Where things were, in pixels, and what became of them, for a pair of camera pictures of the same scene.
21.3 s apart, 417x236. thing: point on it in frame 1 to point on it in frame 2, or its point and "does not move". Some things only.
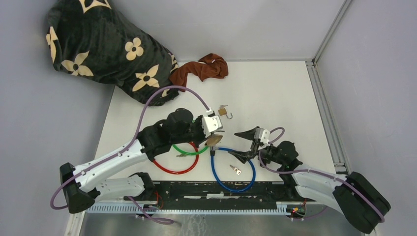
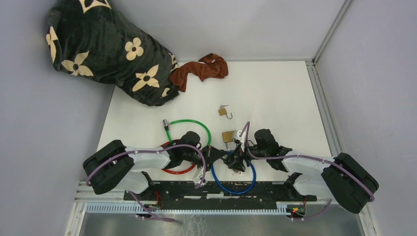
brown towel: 211,66 does not move
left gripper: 203,137 to 211,154
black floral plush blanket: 92,40 does not move
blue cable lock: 212,152 does not move
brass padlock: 213,140 to 229,136
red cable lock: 180,172 does not move
